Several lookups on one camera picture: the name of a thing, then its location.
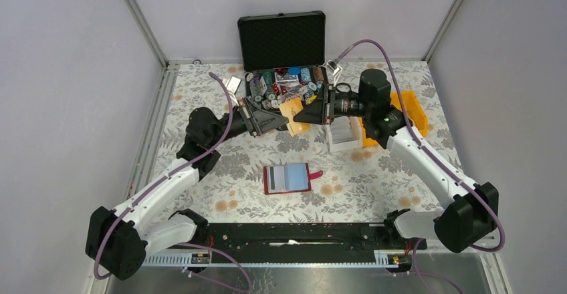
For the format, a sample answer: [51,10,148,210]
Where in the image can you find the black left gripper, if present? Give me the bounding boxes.
[209,97,290,148]

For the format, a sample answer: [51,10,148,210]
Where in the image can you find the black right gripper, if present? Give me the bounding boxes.
[294,84,372,125]

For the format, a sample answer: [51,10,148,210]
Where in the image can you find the gold credit card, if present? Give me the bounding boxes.
[279,98,312,137]

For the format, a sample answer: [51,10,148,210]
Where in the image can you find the white plastic bin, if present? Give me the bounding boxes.
[325,116,363,153]

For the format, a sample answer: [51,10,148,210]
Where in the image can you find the yellow bin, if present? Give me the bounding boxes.
[401,90,429,137]
[358,118,378,148]

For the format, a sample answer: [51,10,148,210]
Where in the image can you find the white grey credit card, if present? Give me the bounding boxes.
[267,166,287,193]

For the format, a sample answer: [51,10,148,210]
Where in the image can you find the red leather card holder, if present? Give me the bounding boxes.
[263,163,324,195]

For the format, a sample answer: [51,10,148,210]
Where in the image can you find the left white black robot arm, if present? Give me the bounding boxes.
[85,98,288,281]

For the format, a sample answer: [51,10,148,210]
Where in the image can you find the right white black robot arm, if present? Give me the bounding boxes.
[294,69,505,253]

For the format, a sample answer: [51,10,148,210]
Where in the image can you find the cards in white bin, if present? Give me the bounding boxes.
[330,117,354,144]

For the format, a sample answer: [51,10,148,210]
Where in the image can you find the black poker chip case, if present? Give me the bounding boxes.
[237,11,328,114]

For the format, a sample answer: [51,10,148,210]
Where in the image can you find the floral patterned table mat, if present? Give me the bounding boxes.
[151,61,461,223]

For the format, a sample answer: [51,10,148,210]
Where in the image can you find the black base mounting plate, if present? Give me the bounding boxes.
[190,223,427,258]

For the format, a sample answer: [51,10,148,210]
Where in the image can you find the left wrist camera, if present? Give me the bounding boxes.
[223,76,242,94]

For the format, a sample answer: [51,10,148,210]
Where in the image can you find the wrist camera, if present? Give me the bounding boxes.
[223,76,242,94]
[324,60,344,78]

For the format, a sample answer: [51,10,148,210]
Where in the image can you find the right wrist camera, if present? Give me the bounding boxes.
[324,60,344,78]

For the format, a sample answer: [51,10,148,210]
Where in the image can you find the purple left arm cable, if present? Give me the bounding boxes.
[93,72,253,294]

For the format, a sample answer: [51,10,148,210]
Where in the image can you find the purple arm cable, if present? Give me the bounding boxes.
[93,72,253,294]
[336,39,507,294]

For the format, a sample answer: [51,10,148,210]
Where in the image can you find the white slotted cable duct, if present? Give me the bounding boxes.
[142,250,411,269]

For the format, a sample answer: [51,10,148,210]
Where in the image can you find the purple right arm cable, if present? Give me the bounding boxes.
[336,39,507,294]

